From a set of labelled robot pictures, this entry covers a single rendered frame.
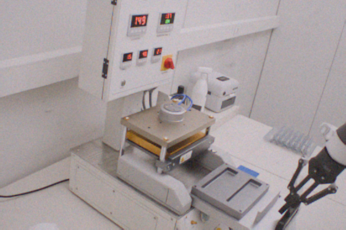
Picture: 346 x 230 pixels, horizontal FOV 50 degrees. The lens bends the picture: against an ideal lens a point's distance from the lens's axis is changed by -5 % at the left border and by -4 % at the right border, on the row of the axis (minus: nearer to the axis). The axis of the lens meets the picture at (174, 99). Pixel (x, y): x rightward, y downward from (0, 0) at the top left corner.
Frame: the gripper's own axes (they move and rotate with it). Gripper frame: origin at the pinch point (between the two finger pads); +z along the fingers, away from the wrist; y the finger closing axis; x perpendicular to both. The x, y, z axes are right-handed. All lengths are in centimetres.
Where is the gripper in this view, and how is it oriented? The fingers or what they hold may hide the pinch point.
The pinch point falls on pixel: (288, 203)
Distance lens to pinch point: 111.7
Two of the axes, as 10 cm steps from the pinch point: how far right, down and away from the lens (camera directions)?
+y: 6.9, 6.5, -3.3
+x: 5.7, -2.1, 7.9
